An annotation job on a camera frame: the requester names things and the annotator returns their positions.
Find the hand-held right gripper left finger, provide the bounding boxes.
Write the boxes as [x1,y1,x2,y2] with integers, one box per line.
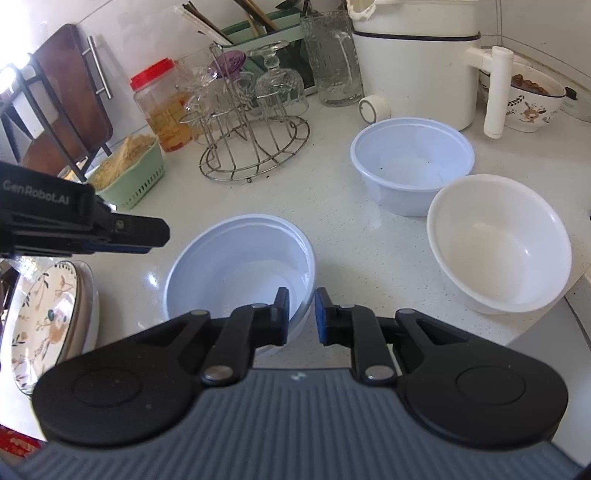
[134,287,291,387]

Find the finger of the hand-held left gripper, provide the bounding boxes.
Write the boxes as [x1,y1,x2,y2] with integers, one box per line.
[111,216,171,249]
[89,246,155,256]

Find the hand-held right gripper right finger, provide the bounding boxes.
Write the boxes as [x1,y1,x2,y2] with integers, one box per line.
[314,287,462,386]

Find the white plate pink flower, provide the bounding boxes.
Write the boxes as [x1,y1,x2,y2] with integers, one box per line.
[78,267,101,352]

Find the white plate grey leaves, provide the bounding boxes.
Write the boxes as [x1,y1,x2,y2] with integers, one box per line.
[64,263,94,366]

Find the pale blue plastic bowl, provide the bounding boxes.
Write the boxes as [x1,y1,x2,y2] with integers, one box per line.
[164,215,317,356]
[349,117,475,217]

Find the brown flower floral plate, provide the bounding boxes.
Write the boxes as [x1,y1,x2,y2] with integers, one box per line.
[10,261,78,397]

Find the white ceramic bowl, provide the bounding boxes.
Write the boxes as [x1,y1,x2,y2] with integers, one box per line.
[427,174,573,315]

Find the green plastic basket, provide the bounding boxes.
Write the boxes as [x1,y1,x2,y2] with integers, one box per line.
[88,134,167,210]

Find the pile of thin wooden sticks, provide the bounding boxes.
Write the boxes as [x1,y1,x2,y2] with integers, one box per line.
[92,135,158,191]

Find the black dish rack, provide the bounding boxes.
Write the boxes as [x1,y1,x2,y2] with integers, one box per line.
[0,53,115,184]

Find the brown wooden cutting board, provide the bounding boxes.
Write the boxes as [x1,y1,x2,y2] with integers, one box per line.
[21,23,115,172]

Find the red lid glass jar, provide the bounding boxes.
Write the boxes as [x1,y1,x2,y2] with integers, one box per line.
[130,58,195,153]

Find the clear stemmed glass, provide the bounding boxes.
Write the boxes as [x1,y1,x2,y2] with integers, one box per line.
[178,65,219,136]
[252,41,309,121]

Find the purple stemmed glass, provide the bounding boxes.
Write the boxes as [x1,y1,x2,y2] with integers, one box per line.
[217,50,247,78]

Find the white chopstick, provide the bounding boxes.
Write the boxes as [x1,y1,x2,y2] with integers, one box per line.
[174,4,232,47]

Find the red printed bag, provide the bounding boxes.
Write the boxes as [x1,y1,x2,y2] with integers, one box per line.
[0,425,43,463]

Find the green cutlery drainer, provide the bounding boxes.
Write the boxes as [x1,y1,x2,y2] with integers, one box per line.
[219,17,320,95]

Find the white electric cooker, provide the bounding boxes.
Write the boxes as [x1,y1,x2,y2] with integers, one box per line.
[346,0,514,139]

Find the deer print ceramic bowl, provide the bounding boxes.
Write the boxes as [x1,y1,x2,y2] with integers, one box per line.
[478,60,568,134]

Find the glass pot lid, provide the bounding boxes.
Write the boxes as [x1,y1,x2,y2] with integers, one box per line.
[554,85,591,123]

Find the wire glass rack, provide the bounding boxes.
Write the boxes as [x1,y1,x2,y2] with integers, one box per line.
[177,44,311,184]

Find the glass pitcher with handle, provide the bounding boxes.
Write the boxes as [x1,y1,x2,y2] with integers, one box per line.
[300,11,365,108]

